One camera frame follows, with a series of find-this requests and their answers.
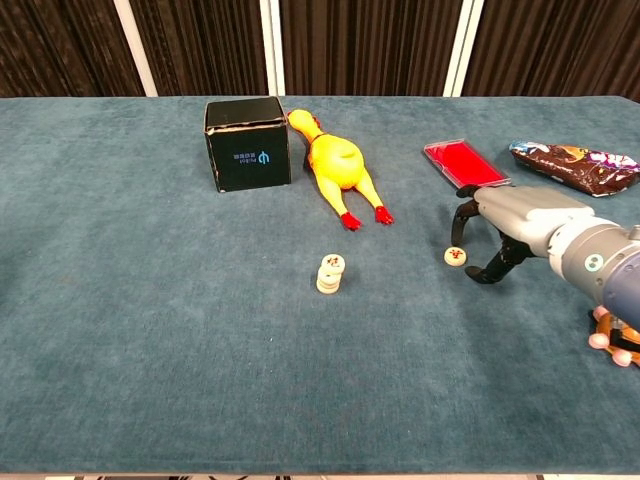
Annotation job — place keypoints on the blue carpet table mat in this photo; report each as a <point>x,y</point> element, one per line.
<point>150,300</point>

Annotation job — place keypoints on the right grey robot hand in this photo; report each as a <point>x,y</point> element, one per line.
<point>530,215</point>

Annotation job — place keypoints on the black cardboard box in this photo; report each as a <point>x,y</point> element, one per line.
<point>250,155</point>

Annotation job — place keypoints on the orange turtle toy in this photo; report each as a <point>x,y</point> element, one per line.
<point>607,327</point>

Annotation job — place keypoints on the dark fabric partition panel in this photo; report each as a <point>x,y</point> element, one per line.
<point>200,45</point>
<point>550,45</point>
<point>370,45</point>
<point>65,45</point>

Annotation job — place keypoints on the brown snack bag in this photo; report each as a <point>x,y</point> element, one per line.
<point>575,170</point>

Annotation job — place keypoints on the yellow rubber chicken toy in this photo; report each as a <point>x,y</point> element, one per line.
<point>335,160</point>

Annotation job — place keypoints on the red ink pad case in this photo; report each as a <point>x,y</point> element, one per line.
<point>465,162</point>

